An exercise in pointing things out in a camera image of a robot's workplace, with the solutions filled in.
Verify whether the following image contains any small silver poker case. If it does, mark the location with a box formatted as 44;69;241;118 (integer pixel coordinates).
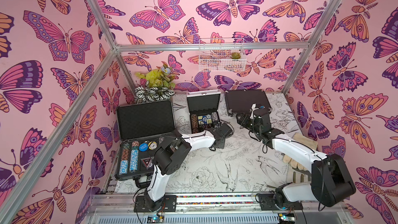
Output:
187;90;221;134

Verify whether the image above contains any black medium poker case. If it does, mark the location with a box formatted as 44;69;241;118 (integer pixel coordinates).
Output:
225;90;272;116

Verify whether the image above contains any large black poker case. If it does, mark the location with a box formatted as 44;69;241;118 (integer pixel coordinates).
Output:
115;100;176;181

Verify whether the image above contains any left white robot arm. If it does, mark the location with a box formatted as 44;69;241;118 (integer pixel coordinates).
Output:
145;123;233;203

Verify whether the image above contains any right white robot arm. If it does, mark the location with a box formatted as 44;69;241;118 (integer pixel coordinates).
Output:
236;108;357;208

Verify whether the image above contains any beige work glove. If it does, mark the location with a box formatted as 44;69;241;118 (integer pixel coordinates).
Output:
282;133;318;171

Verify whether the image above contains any small green succulent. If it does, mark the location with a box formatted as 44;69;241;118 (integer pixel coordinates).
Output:
230;52;241;60

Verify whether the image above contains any yellow-green leafy plant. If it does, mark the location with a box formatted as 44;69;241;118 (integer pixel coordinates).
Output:
135;64;178;89

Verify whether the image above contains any striped leaf plant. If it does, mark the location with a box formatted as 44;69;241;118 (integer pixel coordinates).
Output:
135;87;175;102

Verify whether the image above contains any white wire basket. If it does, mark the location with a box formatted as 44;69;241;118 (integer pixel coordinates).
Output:
198;38;247;73

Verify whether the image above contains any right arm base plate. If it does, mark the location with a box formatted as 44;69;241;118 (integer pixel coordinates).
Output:
255;193;303;211

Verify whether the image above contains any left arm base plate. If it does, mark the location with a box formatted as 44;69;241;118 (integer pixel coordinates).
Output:
134;195;177;213

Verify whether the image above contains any aluminium front rail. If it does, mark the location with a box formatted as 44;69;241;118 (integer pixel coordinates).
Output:
83;192;355;224

